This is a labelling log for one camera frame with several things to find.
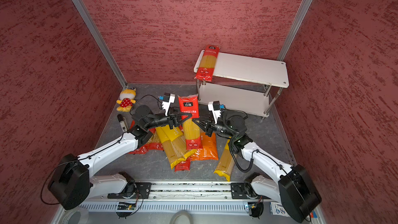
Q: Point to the grey marker pen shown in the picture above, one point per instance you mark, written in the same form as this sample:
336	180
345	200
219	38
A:
122	122

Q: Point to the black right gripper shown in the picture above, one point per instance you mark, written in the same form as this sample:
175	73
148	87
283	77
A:
210	126

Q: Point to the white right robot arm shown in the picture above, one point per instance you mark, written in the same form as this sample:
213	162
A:
291	186

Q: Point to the red macaroni bag left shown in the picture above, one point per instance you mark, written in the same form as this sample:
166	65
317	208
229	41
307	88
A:
153	144

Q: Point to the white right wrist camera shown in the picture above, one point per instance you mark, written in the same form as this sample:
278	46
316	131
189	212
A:
215	107

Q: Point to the orange macaroni bag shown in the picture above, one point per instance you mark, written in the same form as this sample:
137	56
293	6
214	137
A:
209	150

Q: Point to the right aluminium corner post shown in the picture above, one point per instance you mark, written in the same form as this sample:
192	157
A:
298	19

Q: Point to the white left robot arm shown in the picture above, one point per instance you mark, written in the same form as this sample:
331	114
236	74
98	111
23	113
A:
74	180

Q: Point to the yellow spaghetti bag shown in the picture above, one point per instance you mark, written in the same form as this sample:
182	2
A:
178	140
226	163
174	156

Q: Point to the left aluminium corner post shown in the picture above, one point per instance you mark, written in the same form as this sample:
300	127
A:
84	13

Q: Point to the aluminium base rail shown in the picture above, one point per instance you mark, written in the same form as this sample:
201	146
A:
194	197

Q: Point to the red spaghetti bag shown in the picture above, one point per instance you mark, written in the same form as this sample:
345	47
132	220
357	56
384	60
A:
183	166
192	132
208	62

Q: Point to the yellow plush toy red dress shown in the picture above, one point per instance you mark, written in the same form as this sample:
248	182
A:
126	100

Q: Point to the blue white box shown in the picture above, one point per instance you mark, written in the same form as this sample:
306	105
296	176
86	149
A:
277	209

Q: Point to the white two-tier metal shelf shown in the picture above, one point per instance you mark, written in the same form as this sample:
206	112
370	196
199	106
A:
271	74

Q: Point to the aluminium corner post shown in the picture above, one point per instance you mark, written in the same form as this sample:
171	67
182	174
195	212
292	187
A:
84	13
298	19

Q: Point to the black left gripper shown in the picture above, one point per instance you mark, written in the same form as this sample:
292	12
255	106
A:
171	120

